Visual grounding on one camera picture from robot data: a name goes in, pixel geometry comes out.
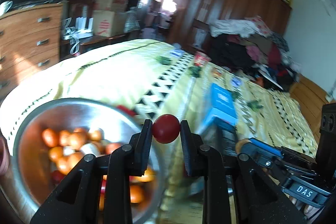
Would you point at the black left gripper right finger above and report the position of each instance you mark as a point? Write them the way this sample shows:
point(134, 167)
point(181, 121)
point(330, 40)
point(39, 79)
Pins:
point(257, 198)

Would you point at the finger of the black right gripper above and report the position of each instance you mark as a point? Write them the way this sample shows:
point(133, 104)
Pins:
point(265, 155)

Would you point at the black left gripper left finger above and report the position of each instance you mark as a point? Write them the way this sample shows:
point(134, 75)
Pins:
point(76, 199)

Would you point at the fruits in bowl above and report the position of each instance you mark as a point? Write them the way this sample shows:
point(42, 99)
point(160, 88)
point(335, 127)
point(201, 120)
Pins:
point(66, 149)

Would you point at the person's right hand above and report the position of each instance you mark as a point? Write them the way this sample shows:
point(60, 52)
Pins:
point(311, 213)

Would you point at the person's left hand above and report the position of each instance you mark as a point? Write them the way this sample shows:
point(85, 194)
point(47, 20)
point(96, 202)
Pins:
point(4, 156)

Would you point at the blue and black box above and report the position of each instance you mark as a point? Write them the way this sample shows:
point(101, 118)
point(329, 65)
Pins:
point(218, 121)

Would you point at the silver metal bowl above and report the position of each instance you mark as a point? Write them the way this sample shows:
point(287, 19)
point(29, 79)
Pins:
point(31, 160)

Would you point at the wooden headboard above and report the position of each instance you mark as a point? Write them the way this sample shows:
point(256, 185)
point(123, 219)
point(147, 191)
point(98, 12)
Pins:
point(311, 99)

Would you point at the red snack can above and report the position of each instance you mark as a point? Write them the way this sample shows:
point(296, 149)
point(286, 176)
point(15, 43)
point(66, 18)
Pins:
point(201, 59)

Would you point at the pile of clothes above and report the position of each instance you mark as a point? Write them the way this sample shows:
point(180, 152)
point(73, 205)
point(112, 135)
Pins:
point(248, 46)

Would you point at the yellow patterned bed blanket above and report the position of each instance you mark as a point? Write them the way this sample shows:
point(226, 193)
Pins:
point(144, 76)

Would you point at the wooden chest of drawers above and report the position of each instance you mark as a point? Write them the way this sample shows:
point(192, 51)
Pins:
point(29, 43)

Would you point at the brown wooden wardrobe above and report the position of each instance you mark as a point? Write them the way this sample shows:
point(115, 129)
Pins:
point(199, 14)

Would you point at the stacked cardboard boxes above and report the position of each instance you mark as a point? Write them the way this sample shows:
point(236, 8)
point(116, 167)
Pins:
point(109, 17)

